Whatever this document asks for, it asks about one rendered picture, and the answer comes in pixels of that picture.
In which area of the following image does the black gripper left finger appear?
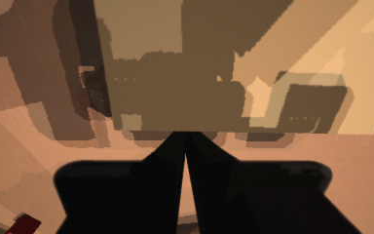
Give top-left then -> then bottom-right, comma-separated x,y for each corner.
53,132 -> 187,234

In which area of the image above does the red block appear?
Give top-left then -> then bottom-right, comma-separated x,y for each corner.
5,215 -> 42,234

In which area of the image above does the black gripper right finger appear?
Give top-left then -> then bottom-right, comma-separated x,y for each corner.
186,132 -> 333,234

